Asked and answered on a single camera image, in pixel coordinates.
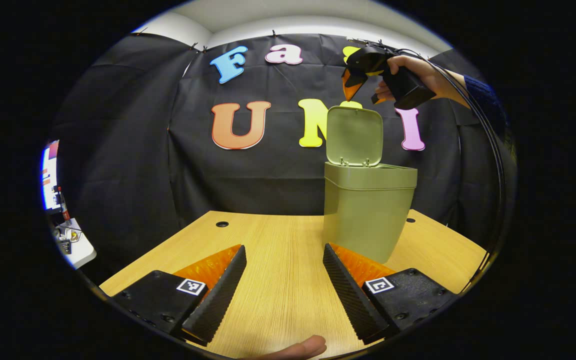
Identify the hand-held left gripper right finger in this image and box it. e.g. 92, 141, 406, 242
322, 243, 461, 346

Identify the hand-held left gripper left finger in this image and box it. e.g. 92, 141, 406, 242
110, 244, 247, 347

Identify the green desktop garbage bin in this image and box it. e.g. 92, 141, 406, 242
322, 105, 418, 264

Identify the wooden desktop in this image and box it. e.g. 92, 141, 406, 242
99, 210, 489, 360

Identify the black backdrop cloth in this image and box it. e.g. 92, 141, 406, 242
50, 32, 516, 281

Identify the white side table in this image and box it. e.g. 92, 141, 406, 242
50, 217, 97, 271

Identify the red pen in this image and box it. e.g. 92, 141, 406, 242
57, 186, 72, 224

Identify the computer monitor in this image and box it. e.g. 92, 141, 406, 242
40, 140, 61, 213

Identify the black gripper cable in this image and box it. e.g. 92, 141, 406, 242
398, 48, 507, 253

